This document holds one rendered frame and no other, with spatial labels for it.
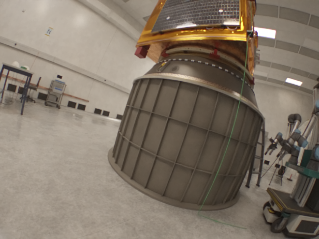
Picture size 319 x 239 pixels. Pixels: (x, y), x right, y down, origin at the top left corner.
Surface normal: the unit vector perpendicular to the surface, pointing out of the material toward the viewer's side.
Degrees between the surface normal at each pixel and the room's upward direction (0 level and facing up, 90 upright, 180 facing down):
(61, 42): 90
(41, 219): 0
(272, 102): 90
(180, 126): 90
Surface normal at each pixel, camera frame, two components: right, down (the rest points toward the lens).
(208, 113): -0.11, -0.04
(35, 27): 0.77, 0.25
